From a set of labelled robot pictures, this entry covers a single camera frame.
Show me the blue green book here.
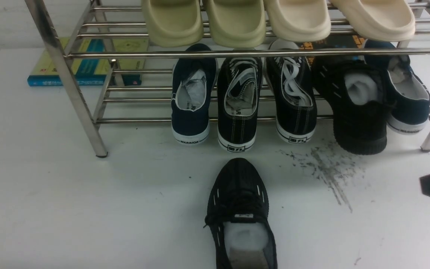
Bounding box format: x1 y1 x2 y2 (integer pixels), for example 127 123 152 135
27 38 150 87

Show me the black knit sneaker on rack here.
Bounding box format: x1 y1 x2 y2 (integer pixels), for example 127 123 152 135
311 56 395 155

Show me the black canvas sneaker left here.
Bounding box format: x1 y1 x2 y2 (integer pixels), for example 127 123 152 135
217 57 263 153

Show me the black knit sneaker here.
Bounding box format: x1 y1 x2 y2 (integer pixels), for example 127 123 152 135
205 157 278 269
311 56 395 155

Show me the stainless steel shoe rack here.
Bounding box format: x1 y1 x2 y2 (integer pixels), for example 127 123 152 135
25 0 430 158

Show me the cream slipper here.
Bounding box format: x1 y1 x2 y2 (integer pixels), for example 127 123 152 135
330 0 416 41
264 0 331 42

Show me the black orange book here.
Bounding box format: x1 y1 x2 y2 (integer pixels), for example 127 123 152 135
296 35 365 50

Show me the green slipper left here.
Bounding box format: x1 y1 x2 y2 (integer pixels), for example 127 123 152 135
141 0 204 47

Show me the black canvas sneaker right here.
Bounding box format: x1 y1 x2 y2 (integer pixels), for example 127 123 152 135
263 56 317 144

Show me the navy Warrior sneaker left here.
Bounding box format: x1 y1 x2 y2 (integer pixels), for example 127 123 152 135
171 58 218 145

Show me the navy warrior sneaker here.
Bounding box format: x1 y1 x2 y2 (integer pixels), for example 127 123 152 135
364 55 430 136
171 58 218 145

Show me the green slipper right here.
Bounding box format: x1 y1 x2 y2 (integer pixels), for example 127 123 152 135
202 0 266 48

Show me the cream slipper left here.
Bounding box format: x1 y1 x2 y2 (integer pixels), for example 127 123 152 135
264 0 331 42

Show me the cream slipper right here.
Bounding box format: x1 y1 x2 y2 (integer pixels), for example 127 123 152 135
330 0 416 41

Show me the navy Warrior sneaker right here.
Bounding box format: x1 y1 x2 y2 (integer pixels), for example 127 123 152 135
364 55 430 136

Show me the green slipper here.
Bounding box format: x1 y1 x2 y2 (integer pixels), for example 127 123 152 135
141 0 204 47
202 0 266 48

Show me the black canvas sneaker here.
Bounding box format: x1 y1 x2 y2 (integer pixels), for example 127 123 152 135
217 57 263 153
263 56 317 144

